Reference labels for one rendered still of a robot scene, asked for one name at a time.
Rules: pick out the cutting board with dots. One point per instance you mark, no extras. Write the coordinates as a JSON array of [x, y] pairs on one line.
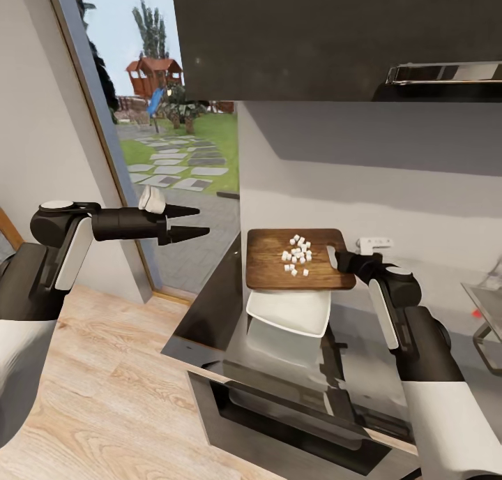
[[265, 266]]

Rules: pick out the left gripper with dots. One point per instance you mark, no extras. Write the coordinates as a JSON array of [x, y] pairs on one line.
[[135, 223]]

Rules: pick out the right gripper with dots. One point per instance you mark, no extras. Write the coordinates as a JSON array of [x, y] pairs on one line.
[[352, 263]]

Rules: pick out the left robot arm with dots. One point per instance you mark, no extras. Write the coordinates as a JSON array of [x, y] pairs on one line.
[[35, 280]]

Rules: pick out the fixed window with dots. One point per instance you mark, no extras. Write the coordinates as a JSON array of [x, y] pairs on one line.
[[126, 56]]

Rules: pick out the cabinet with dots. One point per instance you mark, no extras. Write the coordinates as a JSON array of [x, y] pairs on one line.
[[438, 51]]

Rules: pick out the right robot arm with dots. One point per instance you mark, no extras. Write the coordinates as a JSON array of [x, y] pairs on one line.
[[453, 438]]

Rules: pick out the bowl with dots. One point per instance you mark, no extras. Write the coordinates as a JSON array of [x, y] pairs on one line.
[[302, 312]]

